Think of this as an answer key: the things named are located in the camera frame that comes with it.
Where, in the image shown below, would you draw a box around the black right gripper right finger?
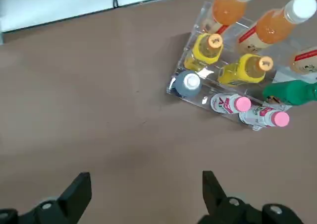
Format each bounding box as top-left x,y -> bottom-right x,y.
198,170 -> 304,224

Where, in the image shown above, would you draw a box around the pink cap white bottle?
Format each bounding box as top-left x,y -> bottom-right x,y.
238,106 -> 290,131
210,93 -> 252,116

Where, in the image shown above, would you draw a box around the clear acrylic drinks tray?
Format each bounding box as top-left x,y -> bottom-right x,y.
166,0 -> 317,132

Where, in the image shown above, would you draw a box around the green bottle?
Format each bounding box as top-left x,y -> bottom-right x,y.
262,79 -> 317,107

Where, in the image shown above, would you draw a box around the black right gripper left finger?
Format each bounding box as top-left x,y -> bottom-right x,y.
0,171 -> 92,224

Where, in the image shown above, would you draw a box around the blue water bottle white cap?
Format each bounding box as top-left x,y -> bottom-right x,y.
173,70 -> 203,98

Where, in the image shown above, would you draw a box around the yellow drink bottle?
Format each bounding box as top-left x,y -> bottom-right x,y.
217,53 -> 274,86
183,33 -> 224,71

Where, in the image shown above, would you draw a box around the orange juice bottle white cap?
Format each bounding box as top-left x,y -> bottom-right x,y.
203,0 -> 261,35
289,45 -> 317,76
236,0 -> 317,55

